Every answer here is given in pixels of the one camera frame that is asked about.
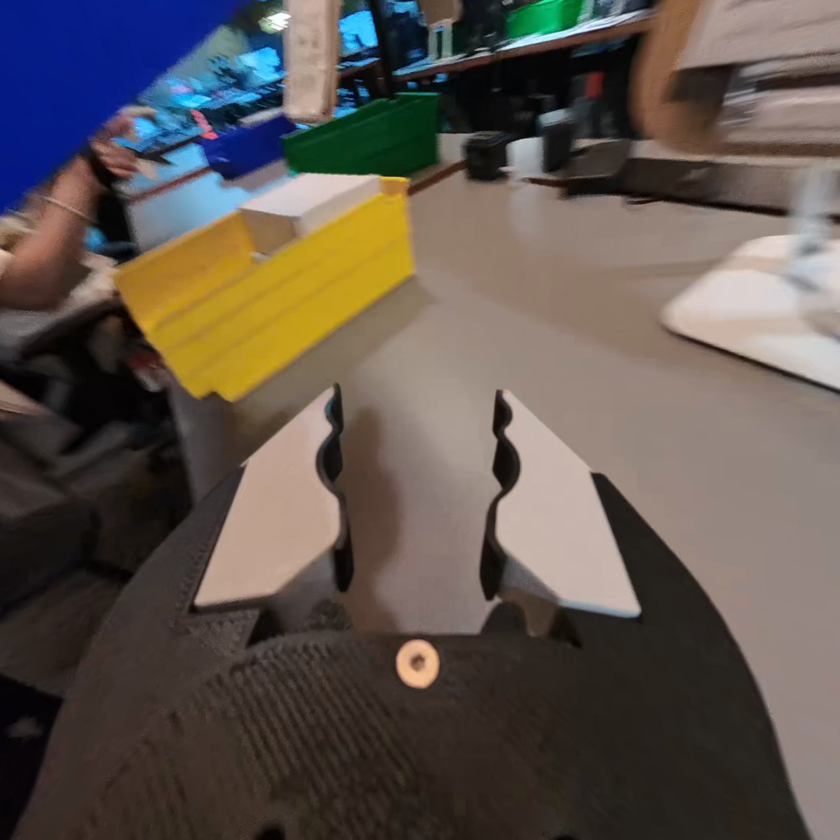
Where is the grey desk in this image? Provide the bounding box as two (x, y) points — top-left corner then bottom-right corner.
(167, 131), (840, 840)

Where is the printed instruction sheet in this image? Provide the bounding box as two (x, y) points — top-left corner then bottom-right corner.
(676, 0), (840, 70)

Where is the black charger box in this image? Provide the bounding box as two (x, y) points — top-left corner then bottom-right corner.
(465, 130), (514, 181)

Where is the dark office chair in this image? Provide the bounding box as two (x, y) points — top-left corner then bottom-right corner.
(0, 315), (191, 592)

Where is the green storage bin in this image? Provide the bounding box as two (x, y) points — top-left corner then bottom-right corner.
(282, 92), (442, 178)

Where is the yellow storage bin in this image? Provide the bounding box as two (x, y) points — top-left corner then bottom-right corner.
(115, 176), (417, 403)

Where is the small green bin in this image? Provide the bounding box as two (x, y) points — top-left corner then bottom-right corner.
(505, 0), (586, 39)

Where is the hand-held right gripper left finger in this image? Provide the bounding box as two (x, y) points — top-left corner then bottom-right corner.
(192, 384), (355, 609)

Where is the another person's forearm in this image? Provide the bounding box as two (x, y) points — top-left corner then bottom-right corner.
(0, 154), (122, 311)

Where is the white mailer box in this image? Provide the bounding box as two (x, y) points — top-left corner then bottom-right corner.
(238, 174), (387, 258)

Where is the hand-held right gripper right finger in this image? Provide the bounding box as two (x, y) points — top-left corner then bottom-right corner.
(479, 388), (643, 637)

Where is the instruction sheet on stand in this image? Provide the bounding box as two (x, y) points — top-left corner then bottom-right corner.
(626, 0), (840, 395)

